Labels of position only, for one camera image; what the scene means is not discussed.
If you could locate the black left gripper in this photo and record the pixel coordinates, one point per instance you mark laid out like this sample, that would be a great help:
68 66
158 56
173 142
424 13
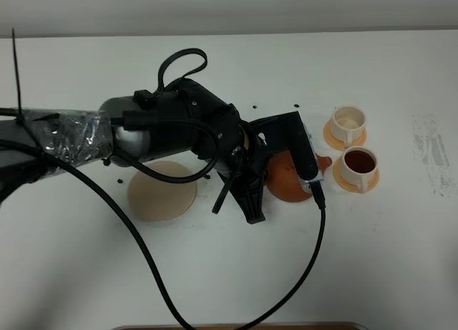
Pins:
245 149

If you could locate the brown teapot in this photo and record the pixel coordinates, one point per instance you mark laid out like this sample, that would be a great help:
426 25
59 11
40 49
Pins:
282 179

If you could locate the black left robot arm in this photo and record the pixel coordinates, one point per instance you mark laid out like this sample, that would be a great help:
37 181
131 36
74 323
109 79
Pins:
175 134

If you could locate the beige round coaster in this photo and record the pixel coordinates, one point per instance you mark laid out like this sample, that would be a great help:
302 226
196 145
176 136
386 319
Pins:
152 200

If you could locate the near orange saucer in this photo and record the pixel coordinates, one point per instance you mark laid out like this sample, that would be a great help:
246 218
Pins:
348 186

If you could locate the orange saucer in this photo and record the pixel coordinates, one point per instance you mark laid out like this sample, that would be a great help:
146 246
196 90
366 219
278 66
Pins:
348 186
337 144

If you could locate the far orange saucer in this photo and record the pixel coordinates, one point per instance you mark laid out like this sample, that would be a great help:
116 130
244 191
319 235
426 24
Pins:
337 144

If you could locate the near white teacup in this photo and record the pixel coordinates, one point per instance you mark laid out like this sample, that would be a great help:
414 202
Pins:
358 167

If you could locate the white teacup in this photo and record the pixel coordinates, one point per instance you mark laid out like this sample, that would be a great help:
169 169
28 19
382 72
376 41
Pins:
358 167
347 124

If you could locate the far white teacup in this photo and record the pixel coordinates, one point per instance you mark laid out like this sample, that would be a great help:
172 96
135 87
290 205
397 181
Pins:
347 124

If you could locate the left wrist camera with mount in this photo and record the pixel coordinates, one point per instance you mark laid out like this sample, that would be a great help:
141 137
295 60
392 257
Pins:
283 132

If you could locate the black cable tie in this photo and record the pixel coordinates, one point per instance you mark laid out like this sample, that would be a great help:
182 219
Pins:
17 76

